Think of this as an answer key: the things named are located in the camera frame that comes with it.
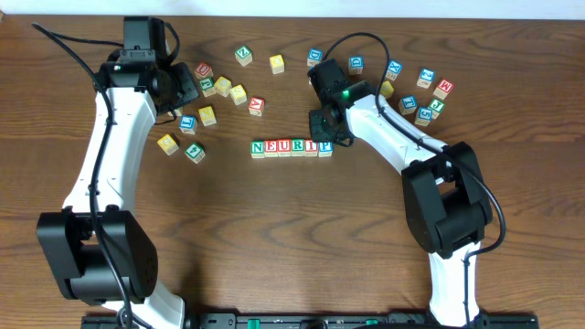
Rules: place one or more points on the blue D block right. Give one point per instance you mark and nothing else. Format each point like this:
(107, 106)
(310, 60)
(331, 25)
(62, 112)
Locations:
(355, 65)

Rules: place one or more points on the blue L block left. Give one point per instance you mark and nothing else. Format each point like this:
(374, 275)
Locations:
(188, 124)

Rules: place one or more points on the green j block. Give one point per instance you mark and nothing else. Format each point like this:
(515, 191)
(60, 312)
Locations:
(207, 87)
(437, 107)

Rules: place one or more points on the green 4 block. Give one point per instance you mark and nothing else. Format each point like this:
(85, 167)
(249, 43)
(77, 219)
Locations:
(195, 153)

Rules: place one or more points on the yellow block middle left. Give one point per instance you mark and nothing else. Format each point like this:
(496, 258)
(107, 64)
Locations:
(207, 115)

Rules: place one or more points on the green Z block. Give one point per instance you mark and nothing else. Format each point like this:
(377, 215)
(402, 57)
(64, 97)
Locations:
(243, 55)

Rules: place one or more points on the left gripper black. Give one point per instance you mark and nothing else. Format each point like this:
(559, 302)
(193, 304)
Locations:
(184, 85)

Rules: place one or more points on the yellow O block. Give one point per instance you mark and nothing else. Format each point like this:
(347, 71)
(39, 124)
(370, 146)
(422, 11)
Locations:
(277, 64)

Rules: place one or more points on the blue d block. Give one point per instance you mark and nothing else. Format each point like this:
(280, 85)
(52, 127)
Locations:
(355, 65)
(314, 57)

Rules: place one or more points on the blue D block upper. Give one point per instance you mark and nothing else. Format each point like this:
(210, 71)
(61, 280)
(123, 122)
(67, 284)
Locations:
(314, 57)

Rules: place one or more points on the red I block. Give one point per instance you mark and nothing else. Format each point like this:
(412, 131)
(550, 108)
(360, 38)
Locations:
(310, 148)

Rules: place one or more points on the yellow block upper left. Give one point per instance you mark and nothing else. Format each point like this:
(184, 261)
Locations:
(223, 86)

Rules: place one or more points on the yellow block beside R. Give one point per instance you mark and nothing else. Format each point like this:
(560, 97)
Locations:
(238, 94)

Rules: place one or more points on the red M block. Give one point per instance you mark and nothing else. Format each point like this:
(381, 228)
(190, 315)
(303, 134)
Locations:
(443, 89)

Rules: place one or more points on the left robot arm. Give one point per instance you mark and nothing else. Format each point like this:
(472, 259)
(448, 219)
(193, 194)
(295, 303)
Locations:
(96, 249)

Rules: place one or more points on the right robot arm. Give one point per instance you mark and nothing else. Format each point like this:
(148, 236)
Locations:
(446, 208)

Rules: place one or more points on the green R block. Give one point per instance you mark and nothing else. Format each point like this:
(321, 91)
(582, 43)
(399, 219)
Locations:
(297, 147)

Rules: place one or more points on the green J block right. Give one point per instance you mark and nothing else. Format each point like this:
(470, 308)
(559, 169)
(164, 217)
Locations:
(437, 107)

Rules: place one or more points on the blue X block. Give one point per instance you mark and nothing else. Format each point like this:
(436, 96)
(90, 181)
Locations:
(393, 70)

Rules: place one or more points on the red A block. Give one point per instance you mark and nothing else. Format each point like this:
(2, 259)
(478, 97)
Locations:
(256, 106)

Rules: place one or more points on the blue Z block right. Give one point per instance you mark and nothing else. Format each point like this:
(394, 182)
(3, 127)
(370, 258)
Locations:
(426, 78)

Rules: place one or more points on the red E block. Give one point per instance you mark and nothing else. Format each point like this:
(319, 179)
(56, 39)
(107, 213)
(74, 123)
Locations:
(270, 148)

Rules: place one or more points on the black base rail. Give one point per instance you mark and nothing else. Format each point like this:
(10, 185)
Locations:
(391, 320)

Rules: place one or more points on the blue S block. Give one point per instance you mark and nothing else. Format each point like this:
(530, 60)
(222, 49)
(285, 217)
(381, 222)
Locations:
(424, 116)

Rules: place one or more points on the green J block left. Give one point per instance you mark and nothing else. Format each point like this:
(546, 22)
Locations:
(207, 87)

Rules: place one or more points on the red u block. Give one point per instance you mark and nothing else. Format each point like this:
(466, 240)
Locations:
(203, 70)
(284, 147)

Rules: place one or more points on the yellow block lower left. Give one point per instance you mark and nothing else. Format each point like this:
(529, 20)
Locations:
(168, 143)

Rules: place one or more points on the yellow block right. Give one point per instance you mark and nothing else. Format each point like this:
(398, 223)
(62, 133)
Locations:
(386, 89)

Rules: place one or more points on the green N block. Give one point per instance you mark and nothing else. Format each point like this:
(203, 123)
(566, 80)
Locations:
(257, 149)

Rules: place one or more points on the blue P block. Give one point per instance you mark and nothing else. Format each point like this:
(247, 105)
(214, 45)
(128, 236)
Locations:
(325, 149)

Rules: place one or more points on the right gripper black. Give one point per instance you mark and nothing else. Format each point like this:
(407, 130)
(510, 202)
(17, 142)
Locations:
(320, 126)

